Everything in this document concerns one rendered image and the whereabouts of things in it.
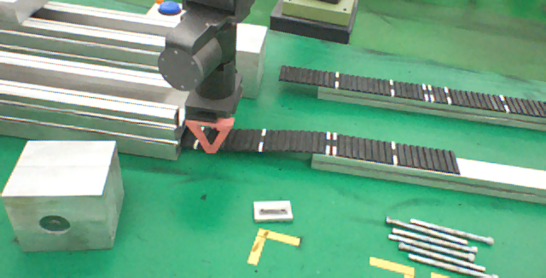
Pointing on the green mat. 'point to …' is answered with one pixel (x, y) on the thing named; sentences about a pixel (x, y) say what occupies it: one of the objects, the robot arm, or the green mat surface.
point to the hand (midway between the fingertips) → (214, 137)
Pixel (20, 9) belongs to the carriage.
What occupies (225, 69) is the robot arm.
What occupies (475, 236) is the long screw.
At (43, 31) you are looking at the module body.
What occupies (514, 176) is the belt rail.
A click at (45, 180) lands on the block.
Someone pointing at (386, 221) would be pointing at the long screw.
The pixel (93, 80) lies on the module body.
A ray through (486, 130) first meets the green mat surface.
